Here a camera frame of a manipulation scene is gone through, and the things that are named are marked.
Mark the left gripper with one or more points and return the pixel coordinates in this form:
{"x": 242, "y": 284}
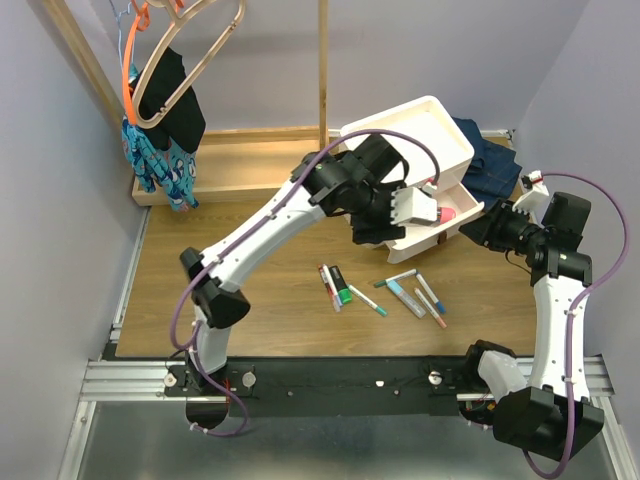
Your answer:
{"x": 368, "y": 233}

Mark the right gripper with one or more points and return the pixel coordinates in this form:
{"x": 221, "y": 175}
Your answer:
{"x": 490, "y": 231}

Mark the pink lid bottle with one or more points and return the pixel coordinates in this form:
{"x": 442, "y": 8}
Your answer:
{"x": 446, "y": 214}

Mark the red white marker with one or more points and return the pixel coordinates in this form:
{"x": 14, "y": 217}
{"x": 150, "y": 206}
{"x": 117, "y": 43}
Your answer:
{"x": 332, "y": 288}

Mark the green black highlighter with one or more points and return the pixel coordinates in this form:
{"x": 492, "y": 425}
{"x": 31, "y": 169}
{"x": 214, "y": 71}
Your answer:
{"x": 344, "y": 294}

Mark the light blue lead case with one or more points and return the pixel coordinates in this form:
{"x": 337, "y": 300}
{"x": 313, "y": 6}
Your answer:
{"x": 415, "y": 308}

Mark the blue tip white marker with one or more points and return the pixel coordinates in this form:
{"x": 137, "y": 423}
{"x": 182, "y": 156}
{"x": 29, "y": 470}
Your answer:
{"x": 435, "y": 300}

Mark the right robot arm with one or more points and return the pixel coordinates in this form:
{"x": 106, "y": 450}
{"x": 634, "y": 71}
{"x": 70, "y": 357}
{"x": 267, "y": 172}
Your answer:
{"x": 549, "y": 412}

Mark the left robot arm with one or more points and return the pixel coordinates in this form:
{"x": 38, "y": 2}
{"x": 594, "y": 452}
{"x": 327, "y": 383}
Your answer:
{"x": 321, "y": 186}

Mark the green cap white marker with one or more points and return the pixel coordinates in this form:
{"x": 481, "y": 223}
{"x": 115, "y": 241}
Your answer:
{"x": 396, "y": 277}

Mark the teal tip white marker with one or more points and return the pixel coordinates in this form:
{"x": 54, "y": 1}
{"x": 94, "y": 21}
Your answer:
{"x": 366, "y": 300}

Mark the folded denim jeans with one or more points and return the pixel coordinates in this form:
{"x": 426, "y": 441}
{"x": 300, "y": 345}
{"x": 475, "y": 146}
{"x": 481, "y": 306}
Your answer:
{"x": 492, "y": 173}

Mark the orange tip white marker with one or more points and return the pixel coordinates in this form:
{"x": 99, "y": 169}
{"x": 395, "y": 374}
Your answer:
{"x": 430, "y": 309}

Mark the wooden clothes rack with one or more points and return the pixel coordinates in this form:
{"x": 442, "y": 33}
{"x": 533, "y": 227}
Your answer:
{"x": 233, "y": 165}

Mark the blue patterned garment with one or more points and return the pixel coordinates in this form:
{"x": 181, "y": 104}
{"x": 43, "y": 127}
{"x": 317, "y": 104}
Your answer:
{"x": 165, "y": 155}

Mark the orange hanger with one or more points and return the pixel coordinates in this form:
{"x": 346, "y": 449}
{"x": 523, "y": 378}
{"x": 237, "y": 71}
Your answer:
{"x": 141, "y": 22}

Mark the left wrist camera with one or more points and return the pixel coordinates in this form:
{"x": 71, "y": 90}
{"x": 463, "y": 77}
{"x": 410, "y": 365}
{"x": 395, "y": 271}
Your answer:
{"x": 411, "y": 205}

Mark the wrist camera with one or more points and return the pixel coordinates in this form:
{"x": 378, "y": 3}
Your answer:
{"x": 411, "y": 205}
{"x": 535, "y": 193}

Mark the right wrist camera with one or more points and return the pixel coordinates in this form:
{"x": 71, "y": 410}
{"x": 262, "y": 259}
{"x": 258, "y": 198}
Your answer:
{"x": 535, "y": 193}

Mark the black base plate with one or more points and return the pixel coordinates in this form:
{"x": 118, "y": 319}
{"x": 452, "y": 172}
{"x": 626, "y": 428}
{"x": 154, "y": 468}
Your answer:
{"x": 334, "y": 387}

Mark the aluminium frame rail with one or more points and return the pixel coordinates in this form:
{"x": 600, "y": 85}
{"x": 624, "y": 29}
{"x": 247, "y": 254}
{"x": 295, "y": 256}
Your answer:
{"x": 111, "y": 380}

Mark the blue wire hanger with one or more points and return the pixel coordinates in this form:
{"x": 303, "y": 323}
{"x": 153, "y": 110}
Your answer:
{"x": 118, "y": 14}

